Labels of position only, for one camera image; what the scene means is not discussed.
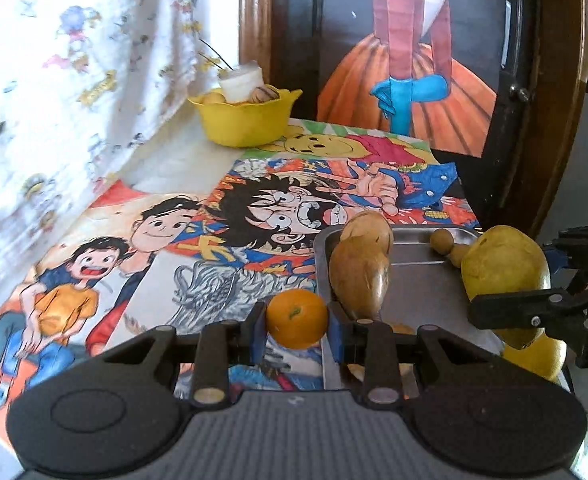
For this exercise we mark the black door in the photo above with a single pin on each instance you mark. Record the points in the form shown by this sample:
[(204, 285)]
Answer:
[(299, 35)]

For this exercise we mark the white printed blanket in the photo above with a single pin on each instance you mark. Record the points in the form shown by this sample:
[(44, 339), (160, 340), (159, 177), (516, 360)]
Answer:
[(73, 85)]

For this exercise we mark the dry flower twig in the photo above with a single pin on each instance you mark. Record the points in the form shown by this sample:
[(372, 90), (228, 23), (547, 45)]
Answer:
[(213, 55)]

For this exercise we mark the yellow spotted fruit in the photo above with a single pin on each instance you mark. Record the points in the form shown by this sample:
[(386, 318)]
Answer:
[(213, 98)]

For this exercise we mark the brown round fruit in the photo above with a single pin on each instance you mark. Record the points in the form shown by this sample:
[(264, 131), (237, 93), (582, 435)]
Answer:
[(359, 282)]

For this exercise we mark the small brown longan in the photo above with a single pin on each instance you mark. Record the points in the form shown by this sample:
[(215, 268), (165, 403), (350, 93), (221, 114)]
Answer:
[(441, 239), (458, 255)]

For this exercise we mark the wooden door frame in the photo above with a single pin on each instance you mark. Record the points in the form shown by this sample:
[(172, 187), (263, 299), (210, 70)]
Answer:
[(566, 110)]

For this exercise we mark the small striped pepino melon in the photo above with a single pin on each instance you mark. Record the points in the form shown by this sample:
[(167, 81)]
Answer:
[(265, 94)]

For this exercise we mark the yellow bowl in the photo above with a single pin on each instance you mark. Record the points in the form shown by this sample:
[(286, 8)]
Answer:
[(244, 121)]

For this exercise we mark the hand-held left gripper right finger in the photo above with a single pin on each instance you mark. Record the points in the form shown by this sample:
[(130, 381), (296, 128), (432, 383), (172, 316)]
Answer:
[(336, 336)]

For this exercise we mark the green mango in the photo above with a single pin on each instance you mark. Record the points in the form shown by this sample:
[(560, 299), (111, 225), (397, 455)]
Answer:
[(504, 270)]

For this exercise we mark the yellow lemon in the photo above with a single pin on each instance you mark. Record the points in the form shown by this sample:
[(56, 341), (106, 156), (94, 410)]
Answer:
[(539, 361)]

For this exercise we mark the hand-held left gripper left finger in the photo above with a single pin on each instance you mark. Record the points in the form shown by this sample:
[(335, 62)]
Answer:
[(259, 334)]

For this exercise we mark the wall poster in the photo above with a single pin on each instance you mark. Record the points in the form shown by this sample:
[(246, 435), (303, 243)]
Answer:
[(414, 60)]

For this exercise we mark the metal door knob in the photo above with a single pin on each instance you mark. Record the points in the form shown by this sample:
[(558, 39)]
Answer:
[(521, 94)]

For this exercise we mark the white cup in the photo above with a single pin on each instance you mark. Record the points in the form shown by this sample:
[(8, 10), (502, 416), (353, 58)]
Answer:
[(241, 82)]

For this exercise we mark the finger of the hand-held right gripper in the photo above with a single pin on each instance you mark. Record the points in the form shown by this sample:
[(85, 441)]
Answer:
[(524, 308), (586, 245)]

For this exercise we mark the small orange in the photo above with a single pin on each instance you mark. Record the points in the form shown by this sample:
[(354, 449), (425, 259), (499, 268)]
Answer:
[(403, 330), (297, 317)]

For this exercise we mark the large pale pepino melon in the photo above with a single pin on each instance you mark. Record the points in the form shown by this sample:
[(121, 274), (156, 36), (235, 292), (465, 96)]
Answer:
[(369, 232)]

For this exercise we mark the metal tray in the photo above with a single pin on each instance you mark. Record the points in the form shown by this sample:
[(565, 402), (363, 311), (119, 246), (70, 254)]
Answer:
[(414, 280)]

